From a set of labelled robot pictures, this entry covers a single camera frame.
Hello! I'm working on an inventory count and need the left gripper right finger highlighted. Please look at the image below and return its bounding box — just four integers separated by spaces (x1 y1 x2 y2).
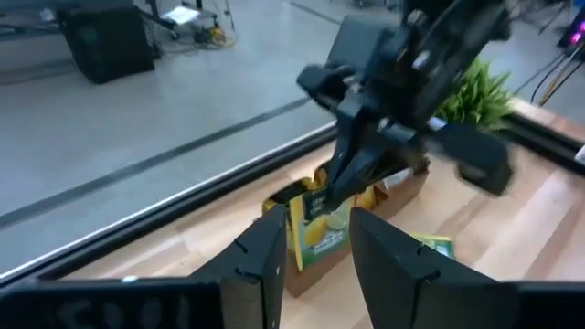
348 207 500 329

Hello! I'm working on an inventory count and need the brown wooden organizer box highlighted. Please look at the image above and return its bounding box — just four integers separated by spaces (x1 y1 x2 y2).
262 154 431 299

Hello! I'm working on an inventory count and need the green lemon tea packet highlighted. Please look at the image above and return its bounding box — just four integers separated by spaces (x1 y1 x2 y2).
286 182 356 271
409 231 457 260

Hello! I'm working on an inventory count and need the green plant white pot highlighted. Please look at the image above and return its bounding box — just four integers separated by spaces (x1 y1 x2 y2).
433 58 516 134

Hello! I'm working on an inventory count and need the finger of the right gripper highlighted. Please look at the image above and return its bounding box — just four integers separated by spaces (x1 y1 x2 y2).
323 108 371 212
340 132 429 205

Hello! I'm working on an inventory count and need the black floor cabinet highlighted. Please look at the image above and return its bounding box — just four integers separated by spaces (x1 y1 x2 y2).
58 3 157 86

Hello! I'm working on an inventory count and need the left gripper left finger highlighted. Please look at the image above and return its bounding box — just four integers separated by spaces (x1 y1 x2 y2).
188 204 289 329

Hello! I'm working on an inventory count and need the white orange tea packet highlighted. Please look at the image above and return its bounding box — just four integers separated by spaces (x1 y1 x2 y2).
382 167 416 189

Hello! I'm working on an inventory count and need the yellow floor cable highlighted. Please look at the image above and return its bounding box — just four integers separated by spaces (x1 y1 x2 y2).
194 26 238 49

